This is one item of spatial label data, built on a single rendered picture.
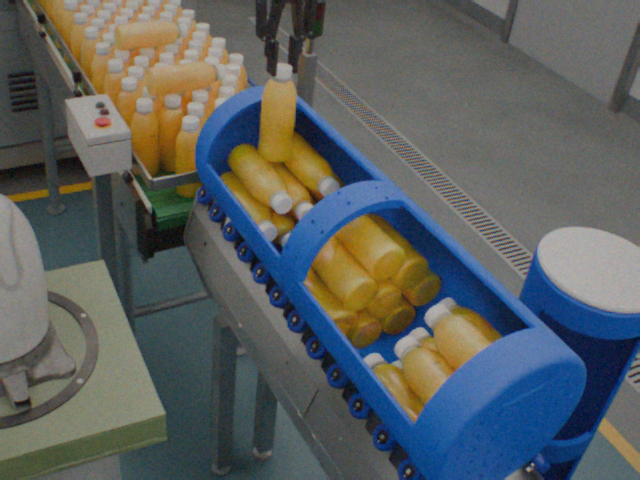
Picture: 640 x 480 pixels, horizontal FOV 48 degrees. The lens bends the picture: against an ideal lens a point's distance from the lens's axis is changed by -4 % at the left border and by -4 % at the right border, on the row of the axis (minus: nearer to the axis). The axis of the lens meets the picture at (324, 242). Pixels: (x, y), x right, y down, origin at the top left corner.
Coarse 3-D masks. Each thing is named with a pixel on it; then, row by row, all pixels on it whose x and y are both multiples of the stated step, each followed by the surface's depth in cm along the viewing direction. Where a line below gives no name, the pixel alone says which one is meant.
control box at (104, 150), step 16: (96, 96) 170; (80, 112) 163; (96, 112) 164; (112, 112) 165; (80, 128) 158; (96, 128) 158; (112, 128) 159; (128, 128) 160; (80, 144) 162; (96, 144) 157; (112, 144) 159; (128, 144) 161; (96, 160) 159; (112, 160) 161; (128, 160) 163
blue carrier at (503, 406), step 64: (256, 128) 158; (320, 128) 160; (384, 192) 125; (448, 256) 131; (320, 320) 119; (512, 320) 119; (448, 384) 97; (512, 384) 94; (576, 384) 105; (448, 448) 96; (512, 448) 107
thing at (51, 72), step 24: (24, 0) 271; (24, 24) 270; (48, 48) 238; (48, 72) 245; (48, 96) 283; (72, 96) 216; (48, 120) 288; (48, 144) 294; (48, 168) 301; (48, 192) 309; (120, 192) 185; (120, 216) 191; (144, 216) 169; (168, 216) 172; (120, 240) 206; (144, 240) 173; (168, 240) 194; (120, 264) 212; (120, 288) 217; (144, 312) 228
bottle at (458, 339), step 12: (444, 312) 111; (432, 324) 111; (444, 324) 109; (456, 324) 108; (468, 324) 108; (444, 336) 108; (456, 336) 106; (468, 336) 106; (480, 336) 106; (444, 348) 108; (456, 348) 106; (468, 348) 105; (480, 348) 104; (456, 360) 106
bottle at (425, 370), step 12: (408, 348) 112; (420, 348) 111; (408, 360) 110; (420, 360) 108; (432, 360) 108; (444, 360) 109; (408, 372) 109; (420, 372) 107; (432, 372) 106; (444, 372) 106; (408, 384) 110; (420, 384) 107; (432, 384) 105; (420, 396) 107
